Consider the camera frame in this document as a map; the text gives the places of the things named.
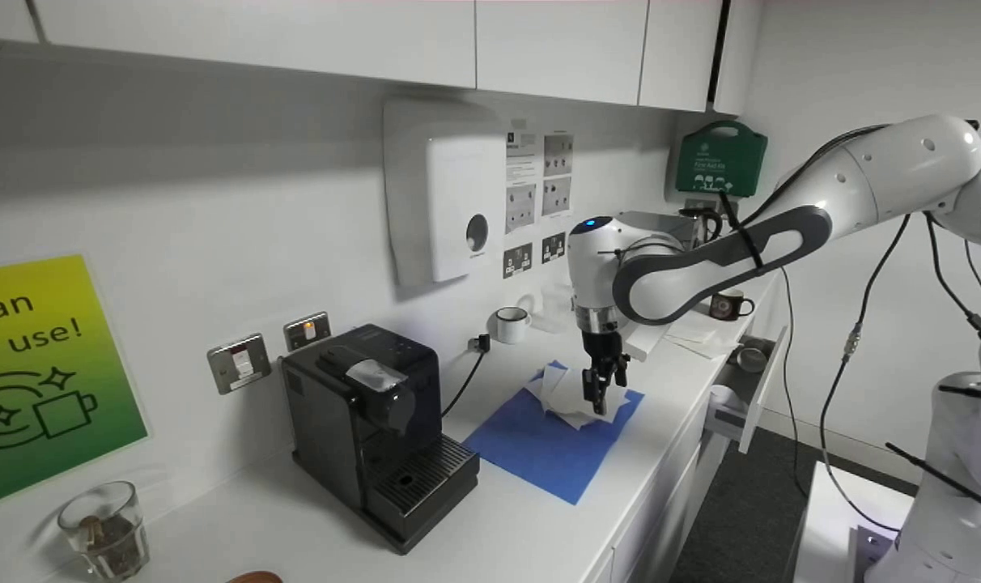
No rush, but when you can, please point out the drinking glass with spoon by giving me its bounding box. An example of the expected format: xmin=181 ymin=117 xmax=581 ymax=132
xmin=54 ymin=478 xmax=152 ymax=583

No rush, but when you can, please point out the white paper towel dispenser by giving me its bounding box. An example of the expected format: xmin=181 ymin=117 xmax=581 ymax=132
xmin=383 ymin=96 xmax=508 ymax=290

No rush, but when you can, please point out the black coffee machine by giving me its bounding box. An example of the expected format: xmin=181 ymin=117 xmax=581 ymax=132
xmin=279 ymin=321 xmax=483 ymax=556

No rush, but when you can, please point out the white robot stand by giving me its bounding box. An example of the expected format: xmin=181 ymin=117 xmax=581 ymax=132
xmin=795 ymin=456 xmax=947 ymax=583

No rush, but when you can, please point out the white open drawer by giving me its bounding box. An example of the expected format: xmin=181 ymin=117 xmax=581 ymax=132
xmin=704 ymin=328 xmax=791 ymax=456

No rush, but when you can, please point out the white wall cabinet unit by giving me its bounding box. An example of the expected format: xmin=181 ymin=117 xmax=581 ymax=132
xmin=0 ymin=0 xmax=735 ymax=117

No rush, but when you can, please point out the white mug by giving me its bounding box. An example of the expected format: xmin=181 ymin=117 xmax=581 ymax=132
xmin=486 ymin=305 xmax=539 ymax=348

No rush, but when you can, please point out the white laminated notice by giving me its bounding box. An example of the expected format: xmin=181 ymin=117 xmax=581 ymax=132
xmin=539 ymin=131 xmax=577 ymax=219
xmin=501 ymin=131 xmax=543 ymax=238

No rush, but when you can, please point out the white base cabinet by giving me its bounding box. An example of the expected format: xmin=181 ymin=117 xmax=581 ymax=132
xmin=581 ymin=369 xmax=757 ymax=583

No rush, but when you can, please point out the silver microwave oven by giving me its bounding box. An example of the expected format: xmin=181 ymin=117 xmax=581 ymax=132
xmin=617 ymin=206 xmax=700 ymax=247

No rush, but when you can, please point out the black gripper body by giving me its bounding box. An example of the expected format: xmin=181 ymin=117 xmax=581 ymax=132
xmin=577 ymin=324 xmax=636 ymax=377

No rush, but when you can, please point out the green first aid box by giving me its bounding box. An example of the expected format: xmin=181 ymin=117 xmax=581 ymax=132
xmin=667 ymin=119 xmax=772 ymax=204

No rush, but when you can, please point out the steel wall socket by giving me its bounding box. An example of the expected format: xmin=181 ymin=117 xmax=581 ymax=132
xmin=500 ymin=239 xmax=539 ymax=282
xmin=539 ymin=226 xmax=571 ymax=265
xmin=206 ymin=332 xmax=277 ymax=397
xmin=281 ymin=308 xmax=337 ymax=357

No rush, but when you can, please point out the black mug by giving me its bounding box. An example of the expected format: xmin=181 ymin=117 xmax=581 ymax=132
xmin=708 ymin=290 xmax=757 ymax=324

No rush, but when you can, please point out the blue placemat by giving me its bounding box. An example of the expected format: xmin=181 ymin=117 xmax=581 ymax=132
xmin=465 ymin=361 xmax=644 ymax=508

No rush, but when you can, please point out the black power cable with plug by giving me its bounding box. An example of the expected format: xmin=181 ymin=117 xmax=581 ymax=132
xmin=437 ymin=332 xmax=497 ymax=422

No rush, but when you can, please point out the green yellow poster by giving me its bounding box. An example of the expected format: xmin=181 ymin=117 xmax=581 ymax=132
xmin=0 ymin=254 xmax=152 ymax=514

